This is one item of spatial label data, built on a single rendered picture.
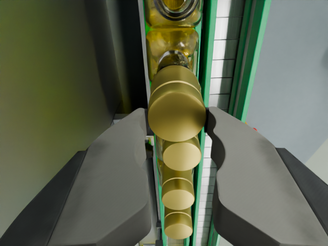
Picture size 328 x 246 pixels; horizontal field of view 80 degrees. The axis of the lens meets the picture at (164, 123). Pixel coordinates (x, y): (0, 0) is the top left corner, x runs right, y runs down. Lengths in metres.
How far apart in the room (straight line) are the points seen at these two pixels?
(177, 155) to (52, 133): 0.12
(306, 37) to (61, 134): 0.59
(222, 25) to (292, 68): 0.30
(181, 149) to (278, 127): 0.60
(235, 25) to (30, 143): 0.37
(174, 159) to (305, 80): 0.57
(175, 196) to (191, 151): 0.06
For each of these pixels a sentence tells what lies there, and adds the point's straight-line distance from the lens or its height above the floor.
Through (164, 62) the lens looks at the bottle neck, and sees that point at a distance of 0.17.
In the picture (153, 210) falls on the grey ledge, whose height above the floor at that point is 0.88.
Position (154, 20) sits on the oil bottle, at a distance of 0.20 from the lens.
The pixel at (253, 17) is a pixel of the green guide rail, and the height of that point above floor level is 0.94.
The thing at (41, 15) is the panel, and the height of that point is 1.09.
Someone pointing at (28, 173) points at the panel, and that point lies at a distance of 0.19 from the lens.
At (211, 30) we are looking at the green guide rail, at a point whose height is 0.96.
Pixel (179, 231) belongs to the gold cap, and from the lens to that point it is 0.26.
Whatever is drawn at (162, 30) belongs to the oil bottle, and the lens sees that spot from 0.22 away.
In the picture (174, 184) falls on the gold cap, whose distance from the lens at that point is 0.21.
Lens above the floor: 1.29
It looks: 57 degrees down
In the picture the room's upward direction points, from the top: 178 degrees counter-clockwise
